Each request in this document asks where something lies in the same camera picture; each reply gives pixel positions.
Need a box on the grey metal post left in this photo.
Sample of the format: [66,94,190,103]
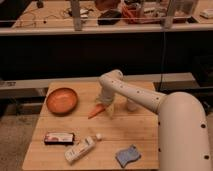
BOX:
[70,0,82,31]

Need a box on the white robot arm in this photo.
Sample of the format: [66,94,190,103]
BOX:
[99,70,213,171]

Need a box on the black hanging cable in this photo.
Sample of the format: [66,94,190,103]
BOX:
[157,27,167,92]

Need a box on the black bag on shelf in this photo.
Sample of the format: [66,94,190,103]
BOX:
[97,10,122,25]

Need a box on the blue sponge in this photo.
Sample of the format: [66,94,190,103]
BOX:
[115,145,141,168]

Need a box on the grey metal post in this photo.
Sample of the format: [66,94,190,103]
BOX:
[163,0,176,29]
[70,0,82,31]

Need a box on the orange wooden bowl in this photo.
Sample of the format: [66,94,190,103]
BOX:
[46,88,78,115]

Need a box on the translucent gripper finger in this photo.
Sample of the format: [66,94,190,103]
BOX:
[95,97,102,103]
[106,104,115,118]

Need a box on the white plastic bottle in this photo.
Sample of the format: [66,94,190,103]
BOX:
[65,133,103,164]

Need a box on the red tray on shelf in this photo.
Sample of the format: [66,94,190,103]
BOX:
[122,3,165,24]

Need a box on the grey metal post right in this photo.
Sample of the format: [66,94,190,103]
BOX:
[163,0,176,29]

